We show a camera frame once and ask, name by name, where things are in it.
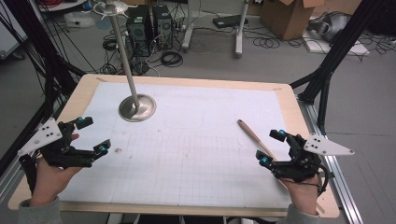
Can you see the black flat device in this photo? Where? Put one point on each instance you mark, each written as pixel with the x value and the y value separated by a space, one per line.
pixel 229 21

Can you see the metal stand with round base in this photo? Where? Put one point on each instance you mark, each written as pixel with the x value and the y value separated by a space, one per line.
pixel 137 107

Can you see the person's left hand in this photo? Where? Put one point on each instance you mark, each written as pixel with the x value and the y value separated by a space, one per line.
pixel 49 182

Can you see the wooden stick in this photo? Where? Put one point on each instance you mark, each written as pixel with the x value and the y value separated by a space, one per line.
pixel 252 134

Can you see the white grid mat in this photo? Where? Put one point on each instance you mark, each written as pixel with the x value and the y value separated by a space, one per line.
pixel 186 155

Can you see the white stand leg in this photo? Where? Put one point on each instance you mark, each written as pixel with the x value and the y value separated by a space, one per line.
pixel 240 31
pixel 188 28

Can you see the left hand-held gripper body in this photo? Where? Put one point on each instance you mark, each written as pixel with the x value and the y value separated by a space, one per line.
pixel 53 155

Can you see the white round table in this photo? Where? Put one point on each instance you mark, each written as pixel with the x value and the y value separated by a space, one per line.
pixel 62 4

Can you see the grey bag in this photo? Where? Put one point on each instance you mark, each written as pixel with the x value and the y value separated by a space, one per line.
pixel 331 26

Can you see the white board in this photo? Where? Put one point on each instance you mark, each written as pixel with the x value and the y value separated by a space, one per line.
pixel 351 48

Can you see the black metal frame strut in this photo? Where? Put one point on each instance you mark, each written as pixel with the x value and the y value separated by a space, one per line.
pixel 46 62
pixel 336 53

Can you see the black computer tower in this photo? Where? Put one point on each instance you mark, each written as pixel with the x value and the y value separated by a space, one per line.
pixel 162 26
pixel 139 29

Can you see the cardboard box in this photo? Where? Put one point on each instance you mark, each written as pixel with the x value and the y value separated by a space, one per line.
pixel 286 18

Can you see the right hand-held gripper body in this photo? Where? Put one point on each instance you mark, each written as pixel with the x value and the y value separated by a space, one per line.
pixel 302 165

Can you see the person's right hand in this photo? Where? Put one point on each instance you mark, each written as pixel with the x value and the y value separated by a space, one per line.
pixel 303 194

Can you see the aluminium rail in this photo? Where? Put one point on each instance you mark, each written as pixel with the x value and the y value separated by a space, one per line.
pixel 339 183

